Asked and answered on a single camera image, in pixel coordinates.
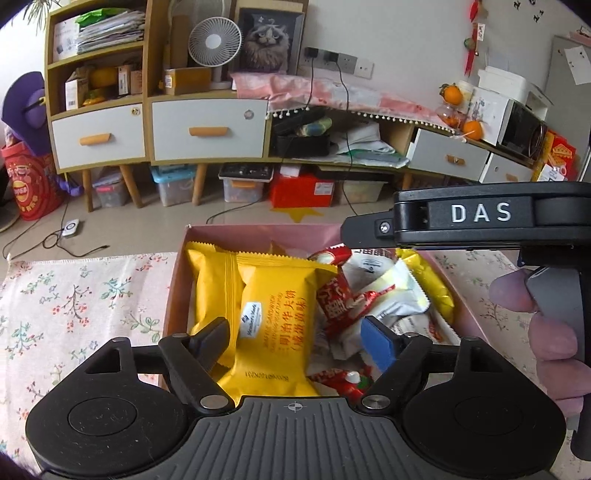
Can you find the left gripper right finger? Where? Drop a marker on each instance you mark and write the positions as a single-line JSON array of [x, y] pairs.
[[400, 360]]

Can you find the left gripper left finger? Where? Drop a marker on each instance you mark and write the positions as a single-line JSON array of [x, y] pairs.
[[189, 360]]

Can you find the white pecan snack bag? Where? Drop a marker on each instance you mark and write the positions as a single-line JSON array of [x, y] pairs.
[[366, 265]]

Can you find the yellow chip bag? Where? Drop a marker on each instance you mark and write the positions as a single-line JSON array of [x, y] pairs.
[[430, 281]]

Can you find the red white snack packet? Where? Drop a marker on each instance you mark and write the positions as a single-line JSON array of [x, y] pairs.
[[336, 297]]

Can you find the yellow wafer snack pack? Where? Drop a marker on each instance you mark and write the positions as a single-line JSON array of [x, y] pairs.
[[218, 291]]

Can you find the person right hand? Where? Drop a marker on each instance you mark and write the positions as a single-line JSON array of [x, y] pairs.
[[553, 343]]

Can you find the pink cardboard box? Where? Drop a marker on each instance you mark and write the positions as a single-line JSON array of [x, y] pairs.
[[301, 237]]

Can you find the white microwave oven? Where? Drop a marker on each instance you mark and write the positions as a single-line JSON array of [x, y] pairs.
[[507, 124]]

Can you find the orange fruit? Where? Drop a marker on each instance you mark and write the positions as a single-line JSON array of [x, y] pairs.
[[473, 130], [452, 94]]

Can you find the floral white rug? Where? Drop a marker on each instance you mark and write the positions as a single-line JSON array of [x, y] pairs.
[[55, 314]]

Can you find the clear storage bin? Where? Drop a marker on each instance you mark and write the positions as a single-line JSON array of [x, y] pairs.
[[358, 192]]

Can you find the blue lid storage bin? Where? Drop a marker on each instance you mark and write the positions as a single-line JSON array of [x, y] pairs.
[[174, 184]]

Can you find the white charger puck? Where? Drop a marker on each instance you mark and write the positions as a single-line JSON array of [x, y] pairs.
[[71, 228]]

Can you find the red shoe box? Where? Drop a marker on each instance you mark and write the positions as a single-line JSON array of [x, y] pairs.
[[303, 191]]

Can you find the black storage box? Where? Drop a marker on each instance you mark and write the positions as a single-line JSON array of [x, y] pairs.
[[300, 135]]

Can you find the red lantern gift bag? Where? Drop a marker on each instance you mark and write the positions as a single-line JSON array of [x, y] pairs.
[[34, 181]]

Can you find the wooden tv cabinet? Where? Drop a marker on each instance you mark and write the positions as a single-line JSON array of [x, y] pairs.
[[121, 105]]

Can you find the pink floral cloth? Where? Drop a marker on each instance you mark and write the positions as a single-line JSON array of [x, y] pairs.
[[285, 92]]

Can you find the purple hat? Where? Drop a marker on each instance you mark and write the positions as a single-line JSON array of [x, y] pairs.
[[24, 112]]

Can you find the white desk fan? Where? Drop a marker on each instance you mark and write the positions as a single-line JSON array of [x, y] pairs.
[[213, 43]]

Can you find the cat portrait frame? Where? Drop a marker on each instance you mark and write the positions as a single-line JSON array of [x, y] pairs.
[[271, 40]]

